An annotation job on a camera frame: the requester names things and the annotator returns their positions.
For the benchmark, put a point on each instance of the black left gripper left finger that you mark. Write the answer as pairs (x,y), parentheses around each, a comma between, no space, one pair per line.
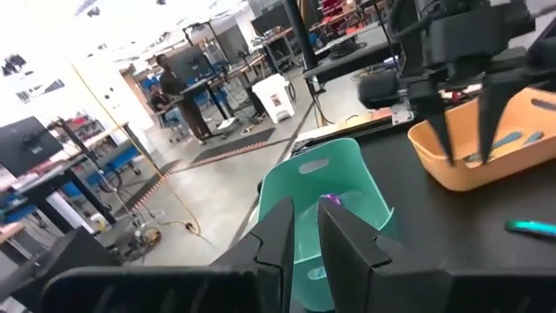
(243,287)

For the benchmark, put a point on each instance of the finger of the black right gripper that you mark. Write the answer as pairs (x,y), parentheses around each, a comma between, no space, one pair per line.
(495,100)
(430,104)

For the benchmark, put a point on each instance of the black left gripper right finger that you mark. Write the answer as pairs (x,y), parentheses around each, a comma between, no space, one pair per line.
(391,287)

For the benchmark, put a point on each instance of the orange plastic bin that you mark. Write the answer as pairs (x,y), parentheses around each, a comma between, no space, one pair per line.
(460,174)

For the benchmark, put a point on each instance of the iridescent rainbow spoon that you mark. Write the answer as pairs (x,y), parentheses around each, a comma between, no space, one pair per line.
(534,228)
(335,200)

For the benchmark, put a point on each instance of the teal plastic bin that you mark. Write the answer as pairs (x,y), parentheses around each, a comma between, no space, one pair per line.
(347,182)

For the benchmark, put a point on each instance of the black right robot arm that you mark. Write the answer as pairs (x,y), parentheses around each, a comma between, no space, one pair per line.
(378,89)

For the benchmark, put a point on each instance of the black table mat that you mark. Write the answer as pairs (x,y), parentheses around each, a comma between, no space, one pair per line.
(434,217)

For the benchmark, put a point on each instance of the black floor mat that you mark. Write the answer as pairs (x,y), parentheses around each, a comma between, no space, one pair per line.
(234,145)
(152,187)

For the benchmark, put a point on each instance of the black pole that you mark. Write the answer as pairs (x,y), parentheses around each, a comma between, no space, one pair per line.
(299,35)

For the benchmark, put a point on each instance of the white trash bin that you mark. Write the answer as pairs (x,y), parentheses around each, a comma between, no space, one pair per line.
(273,97)

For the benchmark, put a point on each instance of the person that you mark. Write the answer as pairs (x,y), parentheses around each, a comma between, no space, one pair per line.
(174,82)
(158,102)

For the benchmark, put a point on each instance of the black standing desk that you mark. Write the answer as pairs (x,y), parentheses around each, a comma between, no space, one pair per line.
(48,187)

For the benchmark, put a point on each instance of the black monitor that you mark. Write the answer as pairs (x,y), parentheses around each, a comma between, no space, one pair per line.
(191,65)
(26,148)

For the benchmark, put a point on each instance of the silver mounting bracket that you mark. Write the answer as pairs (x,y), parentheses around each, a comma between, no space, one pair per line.
(402,117)

